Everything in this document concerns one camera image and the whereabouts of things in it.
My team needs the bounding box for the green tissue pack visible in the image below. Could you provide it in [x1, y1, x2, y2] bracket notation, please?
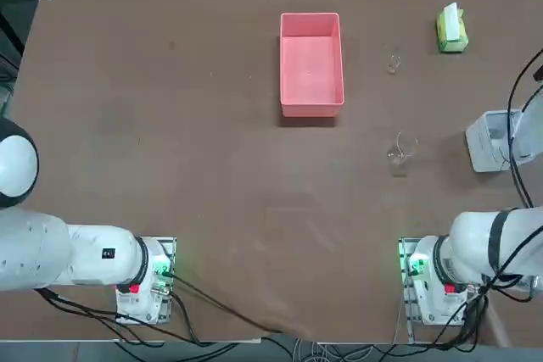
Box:
[435, 2, 471, 54]

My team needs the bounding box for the black left arm base cable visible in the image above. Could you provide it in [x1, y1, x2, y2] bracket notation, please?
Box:
[33, 270, 294, 346]

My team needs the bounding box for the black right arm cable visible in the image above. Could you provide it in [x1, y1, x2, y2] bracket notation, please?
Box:
[506, 48, 543, 210]

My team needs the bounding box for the large glass beaker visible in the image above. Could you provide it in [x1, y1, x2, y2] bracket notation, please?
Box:
[385, 131, 421, 177]

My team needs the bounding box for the pink plastic container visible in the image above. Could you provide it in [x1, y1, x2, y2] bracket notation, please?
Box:
[279, 12, 345, 118]

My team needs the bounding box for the small glass beaker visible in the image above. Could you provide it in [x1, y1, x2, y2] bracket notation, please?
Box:
[384, 54, 403, 76]

